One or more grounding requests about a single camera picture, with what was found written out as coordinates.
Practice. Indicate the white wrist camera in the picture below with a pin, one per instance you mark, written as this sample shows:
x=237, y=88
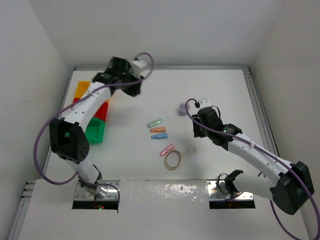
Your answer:
x=138, y=66
x=204, y=103

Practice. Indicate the red plastic bin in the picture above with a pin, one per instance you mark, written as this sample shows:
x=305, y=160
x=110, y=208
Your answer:
x=100, y=114

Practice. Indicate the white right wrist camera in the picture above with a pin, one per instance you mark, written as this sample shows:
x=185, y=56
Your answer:
x=204, y=103

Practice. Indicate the green plastic bin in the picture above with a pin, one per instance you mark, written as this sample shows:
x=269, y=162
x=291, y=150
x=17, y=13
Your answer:
x=93, y=134

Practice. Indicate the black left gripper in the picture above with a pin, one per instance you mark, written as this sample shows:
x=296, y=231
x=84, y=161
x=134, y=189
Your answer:
x=133, y=90

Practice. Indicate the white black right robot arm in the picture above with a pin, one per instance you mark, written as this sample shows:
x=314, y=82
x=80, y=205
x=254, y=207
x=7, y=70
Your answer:
x=284, y=180

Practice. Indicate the yellow plastic bin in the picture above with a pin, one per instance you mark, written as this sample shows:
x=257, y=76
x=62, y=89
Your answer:
x=81, y=89

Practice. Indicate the beige masking tape roll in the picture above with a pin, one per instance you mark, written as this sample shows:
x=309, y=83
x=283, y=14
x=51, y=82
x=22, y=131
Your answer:
x=171, y=168

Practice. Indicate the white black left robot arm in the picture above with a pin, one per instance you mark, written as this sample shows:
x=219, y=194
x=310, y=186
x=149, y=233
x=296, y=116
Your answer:
x=73, y=153

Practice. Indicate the orange correction tape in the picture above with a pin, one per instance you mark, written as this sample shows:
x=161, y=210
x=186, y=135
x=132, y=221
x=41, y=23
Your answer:
x=158, y=130

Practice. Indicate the pink correction tape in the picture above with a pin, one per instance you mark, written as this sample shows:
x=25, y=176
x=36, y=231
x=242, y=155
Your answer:
x=166, y=150

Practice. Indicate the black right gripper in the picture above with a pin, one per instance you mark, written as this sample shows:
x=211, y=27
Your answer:
x=197, y=132

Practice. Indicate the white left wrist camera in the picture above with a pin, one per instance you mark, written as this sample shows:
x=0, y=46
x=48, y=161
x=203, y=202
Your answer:
x=138, y=66

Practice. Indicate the blue correction tape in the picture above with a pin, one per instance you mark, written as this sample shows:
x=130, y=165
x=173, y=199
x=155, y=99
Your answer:
x=159, y=136

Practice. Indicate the clear jar of paper clips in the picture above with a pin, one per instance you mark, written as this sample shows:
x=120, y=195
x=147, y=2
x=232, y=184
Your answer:
x=183, y=109

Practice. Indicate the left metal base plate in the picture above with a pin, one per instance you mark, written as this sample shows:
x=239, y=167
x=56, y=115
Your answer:
x=106, y=192

